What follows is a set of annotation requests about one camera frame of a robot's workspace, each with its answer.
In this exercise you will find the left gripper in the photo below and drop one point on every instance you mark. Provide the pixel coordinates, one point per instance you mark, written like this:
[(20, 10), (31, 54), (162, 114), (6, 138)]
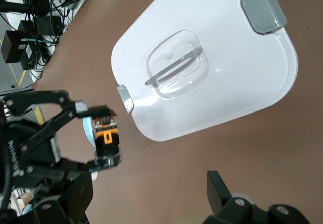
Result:
[(15, 158)]

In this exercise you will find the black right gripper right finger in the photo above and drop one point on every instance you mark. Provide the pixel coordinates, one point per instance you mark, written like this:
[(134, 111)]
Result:
[(217, 191)]

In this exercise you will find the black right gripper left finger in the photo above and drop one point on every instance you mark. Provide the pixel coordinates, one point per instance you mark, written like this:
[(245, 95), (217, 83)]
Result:
[(80, 196)]

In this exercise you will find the orange and black push-button switch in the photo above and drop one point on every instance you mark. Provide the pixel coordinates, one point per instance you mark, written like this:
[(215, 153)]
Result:
[(108, 135)]

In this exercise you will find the light blue round plate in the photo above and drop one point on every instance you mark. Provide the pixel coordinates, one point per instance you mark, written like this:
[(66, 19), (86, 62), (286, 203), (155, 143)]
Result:
[(88, 130)]

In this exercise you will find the white lidded storage box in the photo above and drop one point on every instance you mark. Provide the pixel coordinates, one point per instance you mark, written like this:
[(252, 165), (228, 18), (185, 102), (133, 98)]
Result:
[(227, 82)]

